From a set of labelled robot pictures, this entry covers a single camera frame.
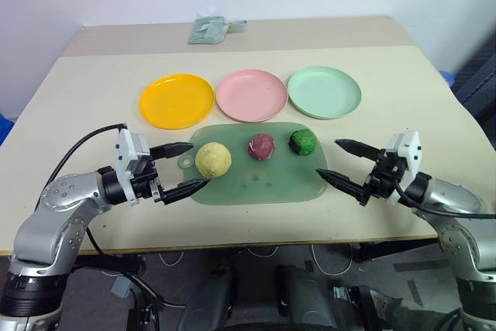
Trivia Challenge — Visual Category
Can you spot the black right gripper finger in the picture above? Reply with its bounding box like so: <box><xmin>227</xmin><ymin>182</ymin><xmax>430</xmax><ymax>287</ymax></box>
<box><xmin>315</xmin><ymin>167</ymin><xmax>369</xmax><ymax>206</ymax></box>
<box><xmin>333</xmin><ymin>138</ymin><xmax>386</xmax><ymax>162</ymax></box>

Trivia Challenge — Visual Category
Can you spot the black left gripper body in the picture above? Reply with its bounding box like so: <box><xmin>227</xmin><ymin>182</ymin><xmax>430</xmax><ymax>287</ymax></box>
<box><xmin>130</xmin><ymin>154</ymin><xmax>170</xmax><ymax>204</ymax></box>

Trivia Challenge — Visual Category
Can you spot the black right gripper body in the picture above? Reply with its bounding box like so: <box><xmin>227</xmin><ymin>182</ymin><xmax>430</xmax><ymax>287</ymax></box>
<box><xmin>363</xmin><ymin>147</ymin><xmax>408</xmax><ymax>206</ymax></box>

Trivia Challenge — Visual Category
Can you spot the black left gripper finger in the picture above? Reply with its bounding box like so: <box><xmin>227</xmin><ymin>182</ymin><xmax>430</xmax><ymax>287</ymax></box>
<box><xmin>161</xmin><ymin>177</ymin><xmax>212</xmax><ymax>205</ymax></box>
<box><xmin>149</xmin><ymin>141</ymin><xmax>195</xmax><ymax>160</ymax></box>

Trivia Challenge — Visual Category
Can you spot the yellow ball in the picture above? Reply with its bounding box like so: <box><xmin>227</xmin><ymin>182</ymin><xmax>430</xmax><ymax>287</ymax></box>
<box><xmin>195</xmin><ymin>141</ymin><xmax>233</xmax><ymax>179</ymax></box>

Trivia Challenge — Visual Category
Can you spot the yellow plate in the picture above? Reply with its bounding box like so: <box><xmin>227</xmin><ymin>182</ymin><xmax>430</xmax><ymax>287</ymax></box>
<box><xmin>139</xmin><ymin>72</ymin><xmax>216</xmax><ymax>131</ymax></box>

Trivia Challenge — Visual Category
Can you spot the green ball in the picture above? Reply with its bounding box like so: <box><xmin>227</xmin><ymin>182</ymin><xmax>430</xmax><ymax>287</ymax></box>
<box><xmin>288</xmin><ymin>129</ymin><xmax>319</xmax><ymax>157</ymax></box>

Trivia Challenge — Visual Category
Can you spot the light green plate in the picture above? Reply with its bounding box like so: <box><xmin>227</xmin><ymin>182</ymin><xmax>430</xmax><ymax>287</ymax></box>
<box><xmin>287</xmin><ymin>65</ymin><xmax>363</xmax><ymax>121</ymax></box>

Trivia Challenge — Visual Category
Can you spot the maroon ball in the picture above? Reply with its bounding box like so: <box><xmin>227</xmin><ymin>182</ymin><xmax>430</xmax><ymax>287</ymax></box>
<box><xmin>247</xmin><ymin>133</ymin><xmax>277</xmax><ymax>162</ymax></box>

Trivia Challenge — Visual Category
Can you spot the pink plate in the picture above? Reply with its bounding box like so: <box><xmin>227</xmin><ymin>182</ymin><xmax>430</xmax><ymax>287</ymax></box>
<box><xmin>215</xmin><ymin>68</ymin><xmax>289</xmax><ymax>123</ymax></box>

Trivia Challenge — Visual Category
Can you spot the translucent green cutting board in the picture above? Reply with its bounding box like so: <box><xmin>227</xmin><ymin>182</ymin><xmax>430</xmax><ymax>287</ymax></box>
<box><xmin>177</xmin><ymin>121</ymin><xmax>330</xmax><ymax>206</ymax></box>

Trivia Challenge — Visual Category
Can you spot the grey power adapter box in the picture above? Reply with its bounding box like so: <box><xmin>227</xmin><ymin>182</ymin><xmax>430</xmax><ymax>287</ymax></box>
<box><xmin>111</xmin><ymin>275</ymin><xmax>135</xmax><ymax>299</ymax></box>

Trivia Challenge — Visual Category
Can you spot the small blue object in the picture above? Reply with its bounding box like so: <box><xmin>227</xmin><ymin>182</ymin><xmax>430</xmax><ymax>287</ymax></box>
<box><xmin>439</xmin><ymin>70</ymin><xmax>459</xmax><ymax>90</ymax></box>

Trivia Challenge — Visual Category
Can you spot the dark rounded shape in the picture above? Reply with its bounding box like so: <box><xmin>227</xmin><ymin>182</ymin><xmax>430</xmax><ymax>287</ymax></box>
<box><xmin>177</xmin><ymin>267</ymin><xmax>238</xmax><ymax>331</ymax></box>

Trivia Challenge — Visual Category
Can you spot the pale green fabric pouch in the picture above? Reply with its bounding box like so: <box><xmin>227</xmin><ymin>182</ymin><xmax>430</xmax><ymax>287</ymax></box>
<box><xmin>187</xmin><ymin>15</ymin><xmax>250</xmax><ymax>46</ymax></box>

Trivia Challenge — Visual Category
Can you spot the black office chair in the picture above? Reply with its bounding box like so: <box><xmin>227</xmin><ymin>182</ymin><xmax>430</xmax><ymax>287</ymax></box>
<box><xmin>452</xmin><ymin>32</ymin><xmax>496</xmax><ymax>123</ymax></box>

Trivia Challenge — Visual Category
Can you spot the blue box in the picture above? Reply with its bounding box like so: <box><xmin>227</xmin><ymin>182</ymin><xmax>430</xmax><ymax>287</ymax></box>
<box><xmin>0</xmin><ymin>113</ymin><xmax>16</xmax><ymax>147</ymax></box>

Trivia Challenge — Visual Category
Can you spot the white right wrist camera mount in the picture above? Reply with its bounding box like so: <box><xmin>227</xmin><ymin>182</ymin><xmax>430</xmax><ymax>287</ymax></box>
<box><xmin>385</xmin><ymin>127</ymin><xmax>422</xmax><ymax>206</ymax></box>

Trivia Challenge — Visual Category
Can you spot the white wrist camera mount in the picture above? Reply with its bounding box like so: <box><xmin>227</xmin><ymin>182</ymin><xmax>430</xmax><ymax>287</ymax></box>
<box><xmin>112</xmin><ymin>126</ymin><xmax>153</xmax><ymax>207</ymax></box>
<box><xmin>385</xmin><ymin>127</ymin><xmax>422</xmax><ymax>206</ymax></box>

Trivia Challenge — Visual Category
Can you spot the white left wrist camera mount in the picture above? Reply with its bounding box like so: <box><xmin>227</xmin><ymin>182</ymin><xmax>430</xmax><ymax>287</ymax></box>
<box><xmin>112</xmin><ymin>126</ymin><xmax>153</xmax><ymax>207</ymax></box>

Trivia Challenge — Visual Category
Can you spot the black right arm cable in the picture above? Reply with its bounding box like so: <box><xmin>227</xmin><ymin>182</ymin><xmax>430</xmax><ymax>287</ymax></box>
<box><xmin>394</xmin><ymin>183</ymin><xmax>496</xmax><ymax>219</ymax></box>

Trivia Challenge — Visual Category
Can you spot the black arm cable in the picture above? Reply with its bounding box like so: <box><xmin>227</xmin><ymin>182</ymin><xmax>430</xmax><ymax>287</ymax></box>
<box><xmin>36</xmin><ymin>122</ymin><xmax>129</xmax><ymax>208</ymax></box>
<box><xmin>394</xmin><ymin>183</ymin><xmax>496</xmax><ymax>219</ymax></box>

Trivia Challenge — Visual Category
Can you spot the black table frame bar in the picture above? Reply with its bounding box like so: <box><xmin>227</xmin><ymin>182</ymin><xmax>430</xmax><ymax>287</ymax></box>
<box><xmin>356</xmin><ymin>240</ymin><xmax>439</xmax><ymax>263</ymax></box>
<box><xmin>72</xmin><ymin>253</ymin><xmax>147</xmax><ymax>277</ymax></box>

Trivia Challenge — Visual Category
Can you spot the white cable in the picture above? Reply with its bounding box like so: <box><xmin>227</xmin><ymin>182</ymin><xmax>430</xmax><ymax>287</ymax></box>
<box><xmin>157</xmin><ymin>250</ymin><xmax>185</xmax><ymax>267</ymax></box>
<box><xmin>308</xmin><ymin>243</ymin><xmax>354</xmax><ymax>276</ymax></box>

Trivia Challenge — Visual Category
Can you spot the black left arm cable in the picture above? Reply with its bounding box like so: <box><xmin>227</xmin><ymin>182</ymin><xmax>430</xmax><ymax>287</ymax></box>
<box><xmin>36</xmin><ymin>122</ymin><xmax>129</xmax><ymax>208</ymax></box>

